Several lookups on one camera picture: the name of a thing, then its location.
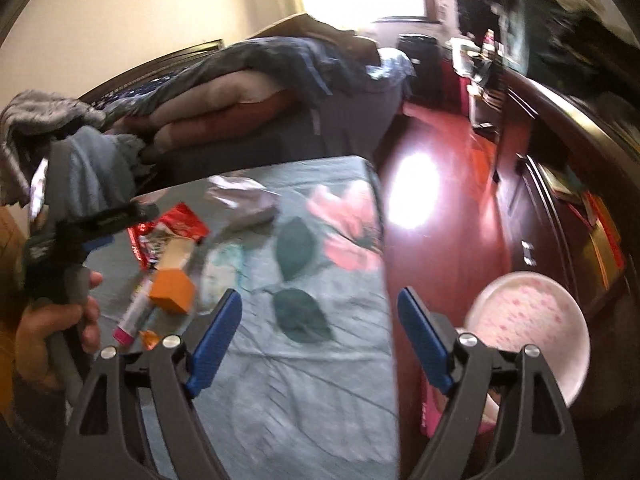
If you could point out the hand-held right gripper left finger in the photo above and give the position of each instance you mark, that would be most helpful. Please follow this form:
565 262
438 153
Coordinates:
216 340

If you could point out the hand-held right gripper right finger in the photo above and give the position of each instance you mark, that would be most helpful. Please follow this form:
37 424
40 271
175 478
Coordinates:
422 340

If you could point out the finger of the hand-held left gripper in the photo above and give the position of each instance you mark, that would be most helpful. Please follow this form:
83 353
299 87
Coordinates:
125 215
97 246

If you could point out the red snack packet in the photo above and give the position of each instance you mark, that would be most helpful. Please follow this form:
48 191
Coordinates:
175 222

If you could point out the pale small box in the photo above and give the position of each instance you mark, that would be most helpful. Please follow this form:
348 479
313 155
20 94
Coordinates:
175 256

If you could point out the small orange yellow wrapper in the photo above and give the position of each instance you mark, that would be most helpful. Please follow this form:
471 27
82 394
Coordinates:
150 340

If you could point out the orange small box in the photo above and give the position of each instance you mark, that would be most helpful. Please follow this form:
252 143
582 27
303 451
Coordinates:
172 290

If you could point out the white green tissue packet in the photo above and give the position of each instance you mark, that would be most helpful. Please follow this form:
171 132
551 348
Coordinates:
220 270

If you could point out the pink-capped white tube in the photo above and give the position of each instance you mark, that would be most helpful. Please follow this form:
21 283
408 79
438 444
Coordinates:
132 317

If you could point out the white floral trash bin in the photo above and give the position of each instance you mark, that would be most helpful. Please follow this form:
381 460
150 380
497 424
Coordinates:
525 310

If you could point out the clear plastic wrapper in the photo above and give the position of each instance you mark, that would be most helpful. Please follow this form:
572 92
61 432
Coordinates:
245 202

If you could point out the person's left forearm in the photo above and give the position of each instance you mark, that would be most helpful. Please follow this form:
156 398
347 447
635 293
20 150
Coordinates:
30 425

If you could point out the person's left hand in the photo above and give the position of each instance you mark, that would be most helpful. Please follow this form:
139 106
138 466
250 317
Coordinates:
35 330

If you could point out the brown checked clothing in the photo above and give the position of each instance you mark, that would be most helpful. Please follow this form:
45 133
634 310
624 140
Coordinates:
10 260

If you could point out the blue grey cloth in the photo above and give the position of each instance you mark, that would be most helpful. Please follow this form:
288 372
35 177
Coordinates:
95 160

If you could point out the floral grey tablecloth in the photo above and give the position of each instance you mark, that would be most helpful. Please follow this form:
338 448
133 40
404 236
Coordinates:
300 360

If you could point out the grey knitted cloth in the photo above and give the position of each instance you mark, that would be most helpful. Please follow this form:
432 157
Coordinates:
35 115

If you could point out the pink folded quilt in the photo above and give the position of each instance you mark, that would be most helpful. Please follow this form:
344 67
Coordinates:
220 100

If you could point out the dark wooden headboard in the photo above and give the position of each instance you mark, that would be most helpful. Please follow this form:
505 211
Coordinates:
165 60

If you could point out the dark wooden cabinet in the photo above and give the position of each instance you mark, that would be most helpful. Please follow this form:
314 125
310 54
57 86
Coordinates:
550 240

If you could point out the green book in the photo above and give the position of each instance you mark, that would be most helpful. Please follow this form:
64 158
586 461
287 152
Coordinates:
567 185

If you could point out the red folder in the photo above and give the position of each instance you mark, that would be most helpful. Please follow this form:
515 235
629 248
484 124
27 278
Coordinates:
605 230

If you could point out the blue patterned blanket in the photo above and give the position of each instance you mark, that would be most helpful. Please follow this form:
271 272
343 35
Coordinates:
280 55

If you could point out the bed with grey sheet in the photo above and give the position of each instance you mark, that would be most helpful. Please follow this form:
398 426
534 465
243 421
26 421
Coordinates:
340 125

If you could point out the brown cloth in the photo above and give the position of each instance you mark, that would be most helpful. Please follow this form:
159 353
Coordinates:
305 27

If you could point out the black suitcase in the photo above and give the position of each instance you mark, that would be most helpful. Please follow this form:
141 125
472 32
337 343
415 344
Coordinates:
417 60

